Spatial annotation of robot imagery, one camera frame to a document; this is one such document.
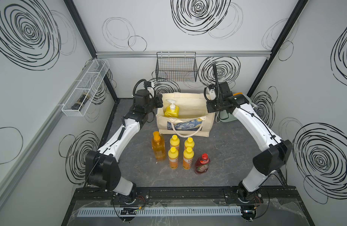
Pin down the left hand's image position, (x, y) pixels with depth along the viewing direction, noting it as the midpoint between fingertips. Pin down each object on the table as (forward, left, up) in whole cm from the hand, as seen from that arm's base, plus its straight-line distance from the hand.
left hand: (161, 94), depth 80 cm
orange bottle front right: (-31, -15, -11) cm, 36 cm away
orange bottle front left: (-31, -8, -12) cm, 34 cm away
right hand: (-3, -29, -4) cm, 29 cm away
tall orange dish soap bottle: (-24, +1, -16) cm, 29 cm away
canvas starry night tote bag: (-9, -19, -11) cm, 24 cm away
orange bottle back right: (-25, -16, -10) cm, 31 cm away
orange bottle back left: (-24, -8, -11) cm, 28 cm away
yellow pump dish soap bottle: (-3, -6, -10) cm, 12 cm away
